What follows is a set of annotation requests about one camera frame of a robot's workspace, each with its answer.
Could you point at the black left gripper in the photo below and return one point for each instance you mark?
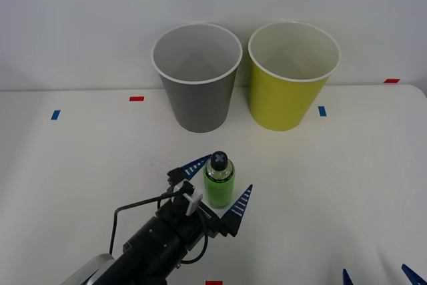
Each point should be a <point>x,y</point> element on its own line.
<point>177,221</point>

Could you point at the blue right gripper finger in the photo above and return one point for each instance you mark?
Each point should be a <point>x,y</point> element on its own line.
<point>347,279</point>
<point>413,275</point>

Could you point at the green bottle with black cap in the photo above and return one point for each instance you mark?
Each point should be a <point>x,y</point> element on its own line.
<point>218,188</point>

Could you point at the silver and black left arm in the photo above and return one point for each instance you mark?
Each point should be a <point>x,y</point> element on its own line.
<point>150,251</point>

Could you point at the grey plastic waste bin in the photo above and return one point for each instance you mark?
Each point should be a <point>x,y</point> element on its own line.
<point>200,104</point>

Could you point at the yellow-green plastic waste bin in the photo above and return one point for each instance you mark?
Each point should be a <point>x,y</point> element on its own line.
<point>280,101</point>

